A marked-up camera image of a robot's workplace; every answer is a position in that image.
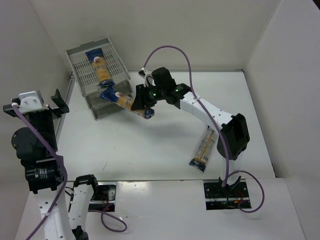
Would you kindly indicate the grey three-tier tray shelf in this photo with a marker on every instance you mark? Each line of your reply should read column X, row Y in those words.
column 87, row 79

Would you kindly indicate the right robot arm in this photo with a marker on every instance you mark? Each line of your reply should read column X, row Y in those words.
column 233, row 133

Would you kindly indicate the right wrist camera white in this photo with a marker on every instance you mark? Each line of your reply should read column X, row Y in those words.
column 147, row 76

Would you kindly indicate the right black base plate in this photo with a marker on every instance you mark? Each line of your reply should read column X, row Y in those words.
column 217, row 199

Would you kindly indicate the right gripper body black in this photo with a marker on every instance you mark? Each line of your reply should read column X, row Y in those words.
column 139, row 99

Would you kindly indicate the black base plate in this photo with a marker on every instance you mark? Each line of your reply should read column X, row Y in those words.
column 105, row 195
column 217, row 199

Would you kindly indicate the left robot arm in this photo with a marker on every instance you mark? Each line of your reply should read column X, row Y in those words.
column 47, row 179

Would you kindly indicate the blue yellow spaghetti bag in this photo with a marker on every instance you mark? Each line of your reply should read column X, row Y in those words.
column 126, row 102

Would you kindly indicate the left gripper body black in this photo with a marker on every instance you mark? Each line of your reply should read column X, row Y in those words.
column 51, row 109

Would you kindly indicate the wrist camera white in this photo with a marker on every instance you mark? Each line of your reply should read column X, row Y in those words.
column 147, row 76
column 30, row 102

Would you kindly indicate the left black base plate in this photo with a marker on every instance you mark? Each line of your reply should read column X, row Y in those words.
column 105, row 195

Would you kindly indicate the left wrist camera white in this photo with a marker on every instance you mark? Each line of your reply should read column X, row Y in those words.
column 30, row 102

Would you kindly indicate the pasta bag label side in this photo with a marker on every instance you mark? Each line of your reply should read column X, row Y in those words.
column 100, row 66
column 204, row 150

